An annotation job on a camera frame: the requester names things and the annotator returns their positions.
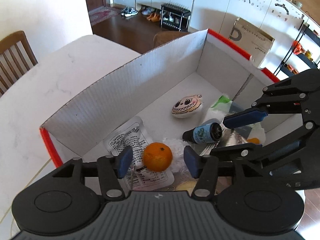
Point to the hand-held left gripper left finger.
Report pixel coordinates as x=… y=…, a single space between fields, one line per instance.
x=125 y=161

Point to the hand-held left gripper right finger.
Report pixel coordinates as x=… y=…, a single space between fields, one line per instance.
x=191 y=162

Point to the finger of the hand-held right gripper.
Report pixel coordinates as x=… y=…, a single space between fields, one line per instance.
x=245 y=117
x=260 y=153

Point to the white printed vacuum packet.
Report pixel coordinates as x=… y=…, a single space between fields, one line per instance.
x=125 y=137

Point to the white plastic snack bag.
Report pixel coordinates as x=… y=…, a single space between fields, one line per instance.
x=217 y=110

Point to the small dark bottle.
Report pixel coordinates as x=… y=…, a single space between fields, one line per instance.
x=202 y=133

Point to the mandarin orange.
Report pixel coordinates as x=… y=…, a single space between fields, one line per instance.
x=158 y=157

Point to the beige toothy face plush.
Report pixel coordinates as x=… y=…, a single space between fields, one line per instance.
x=186 y=106

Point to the red cardboard box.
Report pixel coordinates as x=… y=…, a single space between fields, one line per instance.
x=137 y=87

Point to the white marble desktop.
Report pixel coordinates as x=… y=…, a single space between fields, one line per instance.
x=37 y=92

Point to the white fluffy ball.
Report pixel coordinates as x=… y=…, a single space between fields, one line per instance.
x=176 y=152

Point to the large printed cardboard box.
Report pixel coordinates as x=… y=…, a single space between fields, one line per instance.
x=252 y=40

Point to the black metal shelf rack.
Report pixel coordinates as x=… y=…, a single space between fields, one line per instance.
x=302 y=55

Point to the white cabinet with magnets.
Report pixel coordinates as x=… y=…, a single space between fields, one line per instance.
x=250 y=5

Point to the black shoe rack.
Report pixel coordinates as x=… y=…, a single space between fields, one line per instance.
x=175 y=17

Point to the orange slippers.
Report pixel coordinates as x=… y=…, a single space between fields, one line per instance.
x=153 y=17

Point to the white shoes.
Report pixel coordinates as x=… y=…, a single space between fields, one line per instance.
x=148 y=11

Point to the patterned floor rug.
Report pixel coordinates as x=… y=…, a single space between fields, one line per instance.
x=102 y=15

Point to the grey sneakers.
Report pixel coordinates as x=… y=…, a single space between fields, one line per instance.
x=129 y=11

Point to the wooden slatted chair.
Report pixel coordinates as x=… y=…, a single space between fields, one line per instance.
x=15 y=55

